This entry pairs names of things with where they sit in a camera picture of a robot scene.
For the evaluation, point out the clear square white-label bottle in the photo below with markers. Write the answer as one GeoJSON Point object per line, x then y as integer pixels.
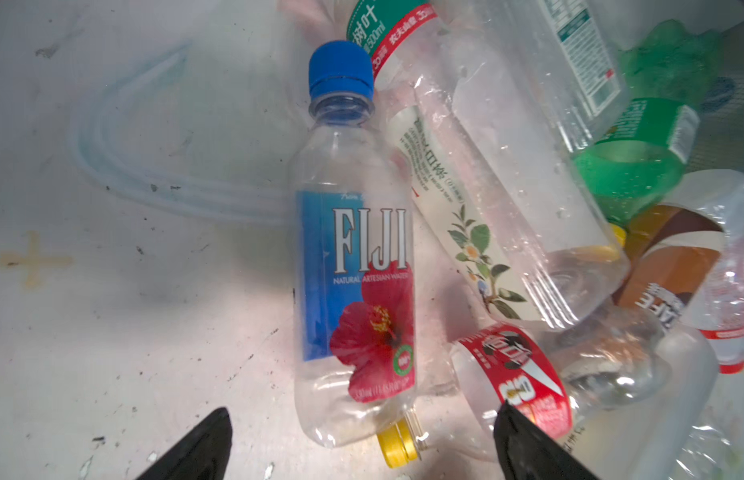
{"type": "Point", "coordinates": [572, 67]}

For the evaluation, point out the Fiji water bottle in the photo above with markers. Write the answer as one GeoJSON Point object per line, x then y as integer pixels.
{"type": "Point", "coordinates": [353, 256]}

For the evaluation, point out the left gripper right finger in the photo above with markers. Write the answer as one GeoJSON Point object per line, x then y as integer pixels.
{"type": "Point", "coordinates": [525, 452]}

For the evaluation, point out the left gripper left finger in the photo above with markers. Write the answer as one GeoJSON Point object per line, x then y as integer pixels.
{"type": "Point", "coordinates": [203, 453]}

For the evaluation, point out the clear bottle green label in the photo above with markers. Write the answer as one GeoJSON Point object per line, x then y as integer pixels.
{"type": "Point", "coordinates": [488, 175]}

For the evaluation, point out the green Sprite bottle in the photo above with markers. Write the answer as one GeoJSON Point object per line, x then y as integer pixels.
{"type": "Point", "coordinates": [644, 154]}

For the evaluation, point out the red label yellow cap bottle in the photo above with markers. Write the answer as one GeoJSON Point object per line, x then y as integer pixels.
{"type": "Point", "coordinates": [555, 379]}

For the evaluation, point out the brown coffee bottle upper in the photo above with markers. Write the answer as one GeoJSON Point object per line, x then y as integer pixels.
{"type": "Point", "coordinates": [675, 244]}

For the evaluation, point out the pink label red cap bottle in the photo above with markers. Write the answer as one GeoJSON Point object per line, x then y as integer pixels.
{"type": "Point", "coordinates": [717, 308]}

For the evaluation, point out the frosted clear bottle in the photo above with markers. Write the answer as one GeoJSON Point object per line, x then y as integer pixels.
{"type": "Point", "coordinates": [692, 428]}

